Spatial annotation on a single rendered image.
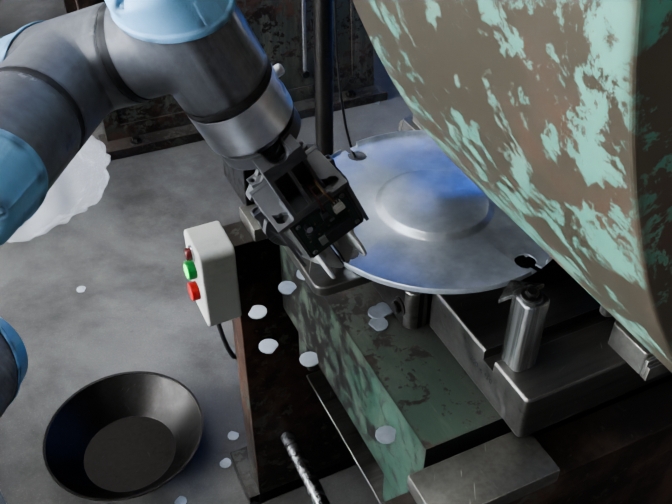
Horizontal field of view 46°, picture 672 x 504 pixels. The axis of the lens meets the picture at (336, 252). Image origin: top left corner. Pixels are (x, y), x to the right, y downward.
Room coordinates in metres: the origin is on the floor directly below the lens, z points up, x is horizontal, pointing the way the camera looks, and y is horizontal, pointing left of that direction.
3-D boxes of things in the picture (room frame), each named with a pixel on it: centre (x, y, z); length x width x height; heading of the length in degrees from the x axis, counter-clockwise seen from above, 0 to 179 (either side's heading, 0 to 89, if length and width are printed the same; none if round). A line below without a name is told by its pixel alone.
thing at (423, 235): (0.70, -0.11, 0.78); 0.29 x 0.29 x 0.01
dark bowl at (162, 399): (0.93, 0.40, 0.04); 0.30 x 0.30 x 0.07
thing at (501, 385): (0.75, -0.22, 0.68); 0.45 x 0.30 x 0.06; 25
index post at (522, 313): (0.54, -0.18, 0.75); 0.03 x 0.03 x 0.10; 25
